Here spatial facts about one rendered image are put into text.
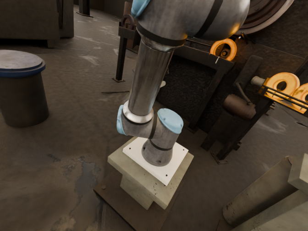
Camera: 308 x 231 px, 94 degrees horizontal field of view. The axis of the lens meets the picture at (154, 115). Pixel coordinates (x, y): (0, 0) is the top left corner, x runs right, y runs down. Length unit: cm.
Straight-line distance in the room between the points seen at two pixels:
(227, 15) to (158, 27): 12
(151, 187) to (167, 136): 22
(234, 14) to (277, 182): 71
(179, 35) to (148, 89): 16
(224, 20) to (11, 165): 114
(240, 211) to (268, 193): 21
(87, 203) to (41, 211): 19
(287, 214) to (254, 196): 21
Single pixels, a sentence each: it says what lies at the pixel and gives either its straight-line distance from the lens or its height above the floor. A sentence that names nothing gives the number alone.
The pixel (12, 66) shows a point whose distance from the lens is 113.
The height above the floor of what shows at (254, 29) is 94.
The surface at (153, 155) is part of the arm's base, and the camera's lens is 64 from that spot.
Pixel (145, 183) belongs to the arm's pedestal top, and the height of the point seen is 30.
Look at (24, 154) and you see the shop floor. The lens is 117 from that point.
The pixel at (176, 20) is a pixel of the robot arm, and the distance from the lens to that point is 32.
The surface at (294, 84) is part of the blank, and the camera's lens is 111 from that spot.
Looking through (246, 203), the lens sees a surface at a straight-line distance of 98.
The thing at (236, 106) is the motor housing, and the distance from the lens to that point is 117.
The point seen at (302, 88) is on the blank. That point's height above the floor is 74.
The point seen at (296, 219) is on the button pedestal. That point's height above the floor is 43.
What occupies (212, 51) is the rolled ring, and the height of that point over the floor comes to 73.
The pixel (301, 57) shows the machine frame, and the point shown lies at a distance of 143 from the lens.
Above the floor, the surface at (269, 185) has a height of 38.
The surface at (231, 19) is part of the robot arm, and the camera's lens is 34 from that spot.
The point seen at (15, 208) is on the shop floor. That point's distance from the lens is 100.
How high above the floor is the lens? 86
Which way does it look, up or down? 34 degrees down
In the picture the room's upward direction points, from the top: 18 degrees clockwise
